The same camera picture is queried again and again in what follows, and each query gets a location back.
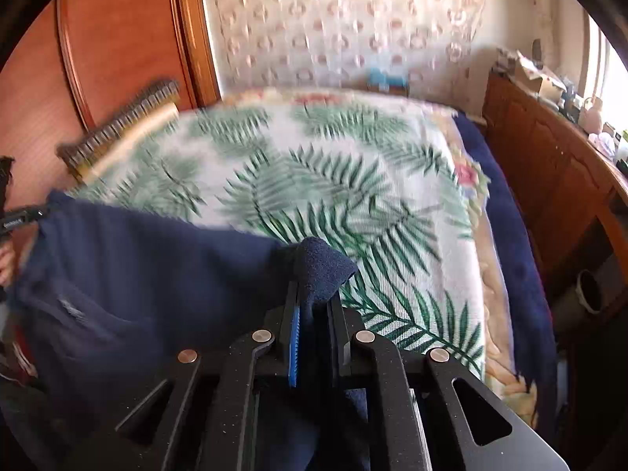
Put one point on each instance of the open cardboard box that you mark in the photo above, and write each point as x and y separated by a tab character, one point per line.
539	83

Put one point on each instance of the red striped garment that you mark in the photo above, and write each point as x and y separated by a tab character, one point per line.
19	358

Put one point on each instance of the window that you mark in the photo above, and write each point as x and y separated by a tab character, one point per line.
608	83

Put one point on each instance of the navy blue blanket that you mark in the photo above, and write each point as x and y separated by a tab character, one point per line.
505	216

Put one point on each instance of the tied patterned window curtain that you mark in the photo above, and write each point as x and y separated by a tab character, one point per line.
544	0

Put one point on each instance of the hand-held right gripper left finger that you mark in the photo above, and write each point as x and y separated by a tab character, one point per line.
293	343

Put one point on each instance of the lilac plastic bag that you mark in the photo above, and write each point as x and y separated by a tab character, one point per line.
602	141

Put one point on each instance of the palm leaf blanket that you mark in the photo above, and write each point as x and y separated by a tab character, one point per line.
319	167

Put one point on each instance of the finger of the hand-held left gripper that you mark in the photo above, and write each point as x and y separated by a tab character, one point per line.
40	213

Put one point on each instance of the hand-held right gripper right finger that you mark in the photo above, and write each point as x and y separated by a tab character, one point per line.
338	338

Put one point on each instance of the person's left hand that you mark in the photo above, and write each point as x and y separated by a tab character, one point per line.
6	265

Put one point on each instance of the wooden sideboard cabinet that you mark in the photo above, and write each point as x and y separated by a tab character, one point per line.
539	157

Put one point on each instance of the cardboard box with blue contents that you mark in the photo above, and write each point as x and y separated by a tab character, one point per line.
387	83

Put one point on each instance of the navy printed t-shirt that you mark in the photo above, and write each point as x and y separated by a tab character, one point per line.
147	274

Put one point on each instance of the wooden slatted wardrobe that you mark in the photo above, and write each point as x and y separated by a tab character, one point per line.
122	34

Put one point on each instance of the circle-patterned sheer curtain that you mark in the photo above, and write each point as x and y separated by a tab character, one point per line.
343	19

